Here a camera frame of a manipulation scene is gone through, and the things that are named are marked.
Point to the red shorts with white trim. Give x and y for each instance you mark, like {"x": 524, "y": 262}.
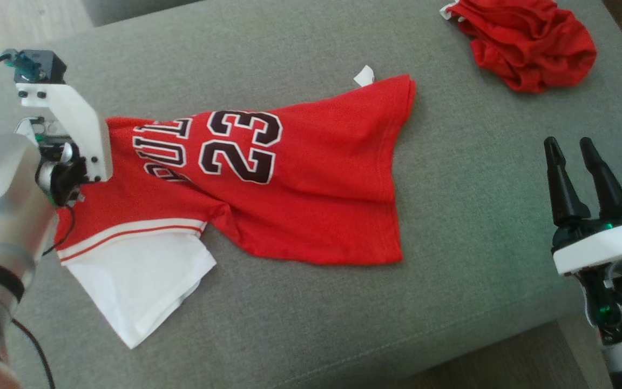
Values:
{"x": 532, "y": 43}

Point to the red number 23 jersey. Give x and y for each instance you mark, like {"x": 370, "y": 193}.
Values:
{"x": 311, "y": 205}

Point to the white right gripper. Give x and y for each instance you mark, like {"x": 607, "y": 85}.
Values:
{"x": 602, "y": 246}

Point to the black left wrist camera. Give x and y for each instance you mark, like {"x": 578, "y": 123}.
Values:
{"x": 41, "y": 65}

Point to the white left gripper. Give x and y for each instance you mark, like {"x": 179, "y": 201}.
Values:
{"x": 81, "y": 135}

